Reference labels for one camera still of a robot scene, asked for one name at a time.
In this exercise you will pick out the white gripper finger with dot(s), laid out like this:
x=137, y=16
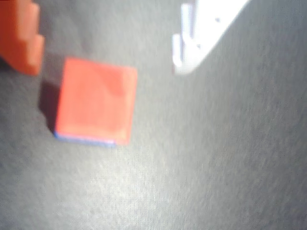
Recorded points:
x=206, y=28

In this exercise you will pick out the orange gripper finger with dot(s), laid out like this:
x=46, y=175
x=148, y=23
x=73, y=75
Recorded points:
x=19, y=36

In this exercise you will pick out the red cube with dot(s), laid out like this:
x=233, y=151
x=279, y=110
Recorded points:
x=96, y=100

